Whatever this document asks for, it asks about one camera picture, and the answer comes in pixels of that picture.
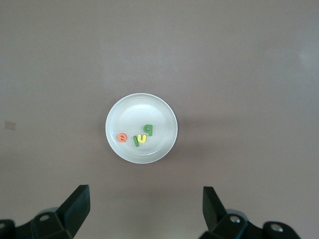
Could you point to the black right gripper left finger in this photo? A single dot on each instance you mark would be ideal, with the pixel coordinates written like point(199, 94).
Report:
point(74, 214)

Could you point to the small tan tape patch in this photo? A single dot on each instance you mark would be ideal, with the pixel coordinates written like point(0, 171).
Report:
point(10, 125)

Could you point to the green foam letter l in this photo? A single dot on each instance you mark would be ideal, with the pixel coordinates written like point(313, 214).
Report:
point(136, 141)

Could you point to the beige brown plate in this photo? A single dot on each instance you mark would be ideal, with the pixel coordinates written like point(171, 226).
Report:
point(134, 109)

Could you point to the orange foam letter e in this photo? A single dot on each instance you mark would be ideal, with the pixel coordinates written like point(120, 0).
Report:
point(122, 141)

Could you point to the yellow foam letter u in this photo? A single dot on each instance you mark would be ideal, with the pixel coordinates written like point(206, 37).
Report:
point(141, 141)

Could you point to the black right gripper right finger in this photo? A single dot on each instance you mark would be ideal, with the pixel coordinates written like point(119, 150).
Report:
point(218, 219)

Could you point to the green foam letter g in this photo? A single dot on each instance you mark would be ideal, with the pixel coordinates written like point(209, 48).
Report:
point(150, 131)

